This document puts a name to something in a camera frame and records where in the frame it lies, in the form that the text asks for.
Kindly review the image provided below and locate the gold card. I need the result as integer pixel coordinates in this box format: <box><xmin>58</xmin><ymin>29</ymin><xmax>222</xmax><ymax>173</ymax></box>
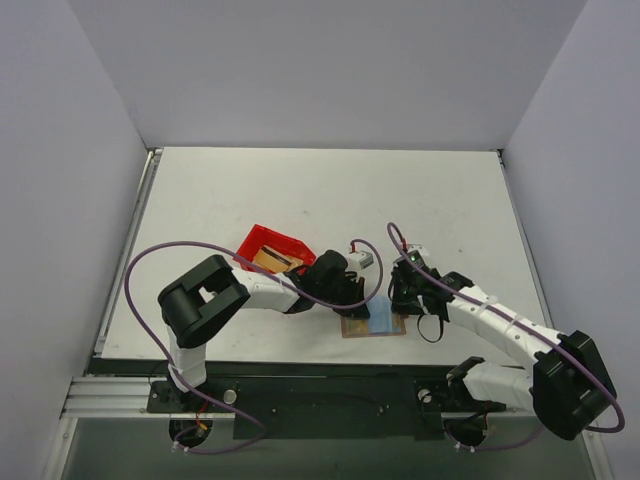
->
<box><xmin>342</xmin><ymin>319</ymin><xmax>370</xmax><ymax>338</ymax></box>
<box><xmin>252</xmin><ymin>245</ymin><xmax>303</xmax><ymax>273</ymax></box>

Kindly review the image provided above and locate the tan leather card holder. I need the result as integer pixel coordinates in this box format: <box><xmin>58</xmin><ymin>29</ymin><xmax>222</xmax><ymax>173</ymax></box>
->
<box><xmin>341</xmin><ymin>296</ymin><xmax>407</xmax><ymax>338</ymax></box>

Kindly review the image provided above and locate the red plastic bin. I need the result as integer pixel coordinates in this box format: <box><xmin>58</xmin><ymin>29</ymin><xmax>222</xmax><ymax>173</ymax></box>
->
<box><xmin>236</xmin><ymin>224</ymin><xmax>316</xmax><ymax>273</ymax></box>

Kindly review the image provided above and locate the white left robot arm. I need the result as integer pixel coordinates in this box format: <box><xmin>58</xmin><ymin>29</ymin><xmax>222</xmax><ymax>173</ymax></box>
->
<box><xmin>158</xmin><ymin>250</ymin><xmax>370</xmax><ymax>412</ymax></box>

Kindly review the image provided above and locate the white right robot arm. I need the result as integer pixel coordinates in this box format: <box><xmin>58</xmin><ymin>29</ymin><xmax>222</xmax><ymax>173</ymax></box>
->
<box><xmin>390</xmin><ymin>248</ymin><xmax>620</xmax><ymax>440</ymax></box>

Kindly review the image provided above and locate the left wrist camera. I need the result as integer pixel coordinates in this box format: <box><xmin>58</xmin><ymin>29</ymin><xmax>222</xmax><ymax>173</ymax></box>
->
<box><xmin>345</xmin><ymin>248</ymin><xmax>374</xmax><ymax>273</ymax></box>

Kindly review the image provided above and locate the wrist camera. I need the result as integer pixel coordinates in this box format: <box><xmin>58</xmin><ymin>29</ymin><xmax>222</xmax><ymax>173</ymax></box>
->
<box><xmin>406</xmin><ymin>244</ymin><xmax>430</xmax><ymax>262</ymax></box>
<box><xmin>345</xmin><ymin>248</ymin><xmax>374</xmax><ymax>273</ymax></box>

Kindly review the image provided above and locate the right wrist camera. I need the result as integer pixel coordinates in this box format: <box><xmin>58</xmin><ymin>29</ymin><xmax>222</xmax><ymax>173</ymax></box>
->
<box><xmin>406</xmin><ymin>244</ymin><xmax>430</xmax><ymax>262</ymax></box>

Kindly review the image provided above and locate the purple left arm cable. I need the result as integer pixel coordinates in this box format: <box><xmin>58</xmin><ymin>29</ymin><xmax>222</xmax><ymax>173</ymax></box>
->
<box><xmin>123</xmin><ymin>238</ymin><xmax>384</xmax><ymax>454</ymax></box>

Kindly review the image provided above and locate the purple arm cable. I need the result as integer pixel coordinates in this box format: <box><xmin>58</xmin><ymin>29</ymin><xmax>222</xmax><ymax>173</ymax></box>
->
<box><xmin>386</xmin><ymin>222</ymin><xmax>626</xmax><ymax>454</ymax></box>
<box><xmin>123</xmin><ymin>238</ymin><xmax>384</xmax><ymax>454</ymax></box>

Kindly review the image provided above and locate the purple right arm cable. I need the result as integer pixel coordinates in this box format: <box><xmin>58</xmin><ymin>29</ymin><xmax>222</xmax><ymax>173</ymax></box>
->
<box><xmin>386</xmin><ymin>222</ymin><xmax>626</xmax><ymax>454</ymax></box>

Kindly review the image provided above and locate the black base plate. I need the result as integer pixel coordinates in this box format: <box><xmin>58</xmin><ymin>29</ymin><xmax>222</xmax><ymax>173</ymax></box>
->
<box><xmin>147</xmin><ymin>370</ymin><xmax>505</xmax><ymax>445</ymax></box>

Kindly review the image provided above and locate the aluminium frame rail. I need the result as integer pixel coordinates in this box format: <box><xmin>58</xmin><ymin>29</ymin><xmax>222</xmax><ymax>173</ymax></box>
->
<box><xmin>59</xmin><ymin>374</ymin><xmax>236</xmax><ymax>419</ymax></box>

